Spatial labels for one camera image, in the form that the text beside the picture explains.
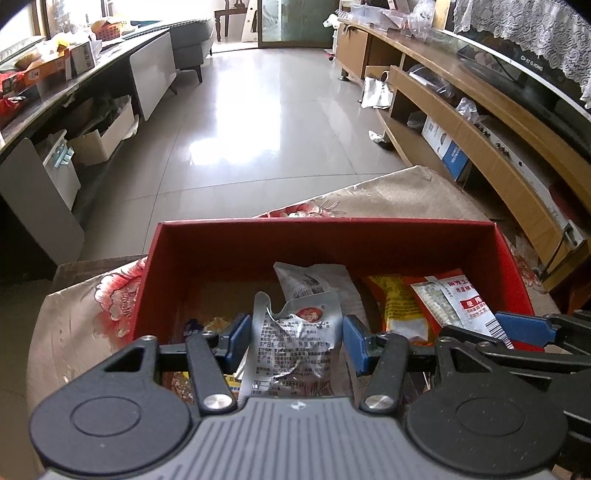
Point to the glass door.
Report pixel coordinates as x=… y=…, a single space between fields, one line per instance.
x=295 y=23

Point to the silver snack packet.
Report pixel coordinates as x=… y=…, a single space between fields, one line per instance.
x=309 y=279
x=291 y=341

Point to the yellow basket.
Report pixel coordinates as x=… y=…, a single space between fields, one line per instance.
x=108 y=31

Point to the clear plastic dome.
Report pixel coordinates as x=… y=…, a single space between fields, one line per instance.
x=429 y=78

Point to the dark long sideboard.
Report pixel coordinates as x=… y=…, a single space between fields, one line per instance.
x=106 y=55

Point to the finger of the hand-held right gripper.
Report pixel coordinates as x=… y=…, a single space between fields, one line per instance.
x=531 y=360
x=524 y=327

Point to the grey sideboard door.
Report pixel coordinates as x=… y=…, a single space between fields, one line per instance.
x=37 y=207

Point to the white sideboard door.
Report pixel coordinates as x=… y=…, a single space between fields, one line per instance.
x=152 y=74

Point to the beige floral tablecloth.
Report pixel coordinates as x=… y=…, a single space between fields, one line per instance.
x=83 y=295

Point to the blue white carton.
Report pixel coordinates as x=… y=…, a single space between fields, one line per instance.
x=450 y=152

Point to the black television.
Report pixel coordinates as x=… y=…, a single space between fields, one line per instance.
x=568 y=115

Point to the orange yellow snack packet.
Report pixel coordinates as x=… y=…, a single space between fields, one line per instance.
x=397 y=309

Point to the grey sofa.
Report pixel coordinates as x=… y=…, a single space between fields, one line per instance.
x=189 y=41

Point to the wooden television stand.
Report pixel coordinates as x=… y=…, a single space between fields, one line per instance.
x=489 y=152

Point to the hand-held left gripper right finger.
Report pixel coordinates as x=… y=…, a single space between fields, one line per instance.
x=358 y=344

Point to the red cardboard box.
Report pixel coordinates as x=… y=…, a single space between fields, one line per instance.
x=323 y=244

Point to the silver media player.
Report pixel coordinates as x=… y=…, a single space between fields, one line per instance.
x=521 y=166

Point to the orange flat box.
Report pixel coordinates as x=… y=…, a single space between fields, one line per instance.
x=46 y=69

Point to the white paper bag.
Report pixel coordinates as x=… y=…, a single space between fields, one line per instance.
x=376 y=92

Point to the white lace cloth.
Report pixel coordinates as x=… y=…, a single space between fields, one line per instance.
x=531 y=27

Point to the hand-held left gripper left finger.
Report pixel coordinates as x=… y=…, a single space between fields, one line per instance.
x=238 y=341

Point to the white storage box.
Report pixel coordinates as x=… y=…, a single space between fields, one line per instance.
x=108 y=138

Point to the wooden cabinet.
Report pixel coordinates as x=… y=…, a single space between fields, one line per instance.
x=355 y=46

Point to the waffle cake packet yellow label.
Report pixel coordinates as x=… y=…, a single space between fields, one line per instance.
x=182 y=390

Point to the white red snack packet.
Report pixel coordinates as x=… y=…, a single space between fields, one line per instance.
x=452 y=300

